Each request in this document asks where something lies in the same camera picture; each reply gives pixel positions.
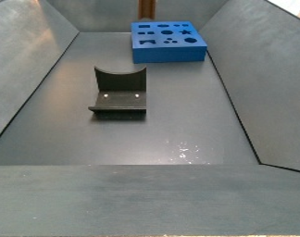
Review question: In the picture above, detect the brown arch bar object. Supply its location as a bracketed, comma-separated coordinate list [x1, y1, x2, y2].
[138, 0, 157, 19]

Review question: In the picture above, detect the black curved fixture stand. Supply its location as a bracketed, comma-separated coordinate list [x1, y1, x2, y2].
[89, 68, 146, 113]

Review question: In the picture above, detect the blue foam shape board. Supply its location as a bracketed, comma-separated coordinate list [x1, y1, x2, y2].
[131, 21, 208, 64]

